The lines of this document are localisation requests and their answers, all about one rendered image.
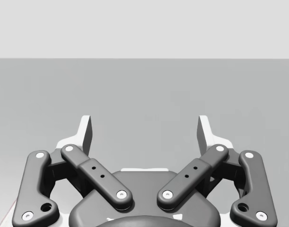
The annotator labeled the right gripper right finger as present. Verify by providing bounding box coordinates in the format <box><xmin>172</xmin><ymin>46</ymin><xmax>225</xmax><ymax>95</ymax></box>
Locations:
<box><xmin>156</xmin><ymin>115</ymin><xmax>279</xmax><ymax>226</ymax></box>

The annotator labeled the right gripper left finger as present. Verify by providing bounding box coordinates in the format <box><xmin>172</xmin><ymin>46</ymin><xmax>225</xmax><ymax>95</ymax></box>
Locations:
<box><xmin>12</xmin><ymin>115</ymin><xmax>133</xmax><ymax>227</ymax></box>

